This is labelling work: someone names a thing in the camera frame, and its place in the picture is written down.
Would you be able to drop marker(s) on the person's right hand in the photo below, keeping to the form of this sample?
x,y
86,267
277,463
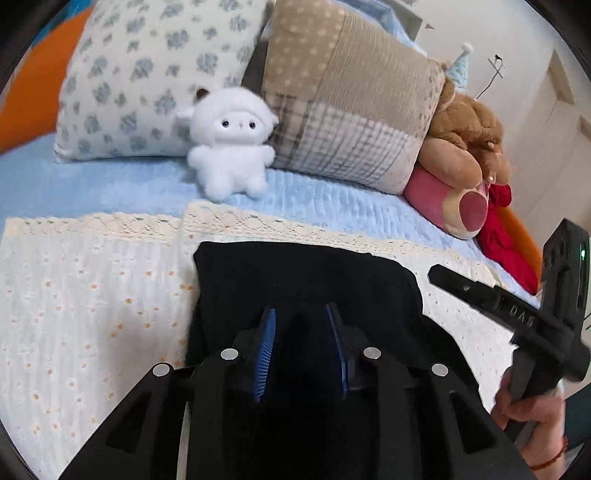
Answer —
x,y
531,410

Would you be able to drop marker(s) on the red cloth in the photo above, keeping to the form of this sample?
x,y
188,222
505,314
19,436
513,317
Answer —
x,y
505,249

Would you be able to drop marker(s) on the black garment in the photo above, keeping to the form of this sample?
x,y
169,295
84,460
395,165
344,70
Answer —
x,y
300,277

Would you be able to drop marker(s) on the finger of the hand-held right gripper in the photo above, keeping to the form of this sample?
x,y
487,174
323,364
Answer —
x,y
485,293

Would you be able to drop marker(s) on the white blue-flowered pillow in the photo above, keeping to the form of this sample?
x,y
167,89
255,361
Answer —
x,y
147,74

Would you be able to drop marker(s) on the white plush toy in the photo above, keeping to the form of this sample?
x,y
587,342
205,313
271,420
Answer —
x,y
228,147

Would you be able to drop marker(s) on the white flowered blanket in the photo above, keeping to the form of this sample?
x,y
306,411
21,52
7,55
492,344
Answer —
x,y
83,300

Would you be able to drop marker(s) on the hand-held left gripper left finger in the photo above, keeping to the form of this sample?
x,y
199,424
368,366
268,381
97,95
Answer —
x,y
265,357

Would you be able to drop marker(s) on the blue party hat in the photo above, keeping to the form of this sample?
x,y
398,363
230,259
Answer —
x,y
461,69

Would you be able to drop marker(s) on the brown curly plush bear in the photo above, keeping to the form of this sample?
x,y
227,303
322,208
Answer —
x,y
475,124

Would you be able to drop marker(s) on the light blue bed sheet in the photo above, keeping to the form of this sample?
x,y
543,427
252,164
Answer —
x,y
115,184

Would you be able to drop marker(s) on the person's right forearm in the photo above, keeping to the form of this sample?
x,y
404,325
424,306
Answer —
x,y
549,466

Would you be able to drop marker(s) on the beige patchwork pillow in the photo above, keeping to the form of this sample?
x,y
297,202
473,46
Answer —
x,y
351,101

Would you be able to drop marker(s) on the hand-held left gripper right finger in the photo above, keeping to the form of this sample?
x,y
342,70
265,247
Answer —
x,y
338,353

